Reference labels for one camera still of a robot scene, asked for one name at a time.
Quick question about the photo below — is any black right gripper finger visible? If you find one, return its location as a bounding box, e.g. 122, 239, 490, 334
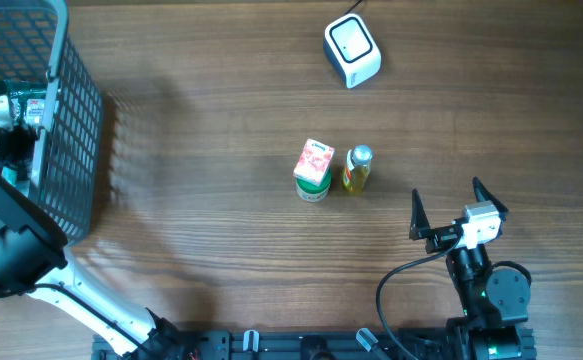
472, 177, 509, 220
409, 189, 431, 240

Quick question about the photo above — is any yellow liquid bottle grey cap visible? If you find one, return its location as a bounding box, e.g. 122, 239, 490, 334
342, 144, 373, 193

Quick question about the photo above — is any pink tissue pack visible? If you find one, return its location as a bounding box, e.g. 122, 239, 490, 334
293, 139, 335, 185

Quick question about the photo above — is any green 3M sponge package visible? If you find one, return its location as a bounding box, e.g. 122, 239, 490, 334
0, 80, 47, 130

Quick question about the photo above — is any green lid jar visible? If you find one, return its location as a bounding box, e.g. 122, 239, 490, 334
296, 170, 332, 202

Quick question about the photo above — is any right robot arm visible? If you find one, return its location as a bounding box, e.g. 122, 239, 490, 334
409, 178, 537, 359

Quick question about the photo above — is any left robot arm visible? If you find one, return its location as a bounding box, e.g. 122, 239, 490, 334
0, 127, 188, 359

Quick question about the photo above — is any white barcode scanner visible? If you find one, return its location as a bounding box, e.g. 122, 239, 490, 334
323, 14, 382, 89

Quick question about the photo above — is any grey plastic shopping basket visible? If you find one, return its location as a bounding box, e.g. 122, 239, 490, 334
0, 0, 103, 245

